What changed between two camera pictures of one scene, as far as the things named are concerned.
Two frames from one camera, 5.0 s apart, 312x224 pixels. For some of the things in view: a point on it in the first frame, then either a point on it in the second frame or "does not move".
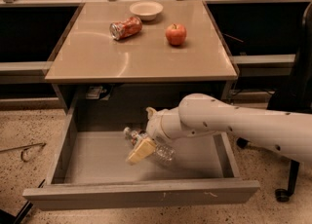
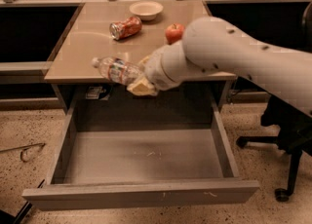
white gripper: (155, 127) to (152, 70)
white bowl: (146, 10) does not move
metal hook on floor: (23, 148) does not move
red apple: (175, 34) does not move
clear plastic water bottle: (162, 153) to (119, 70)
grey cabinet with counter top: (93, 72) does not move
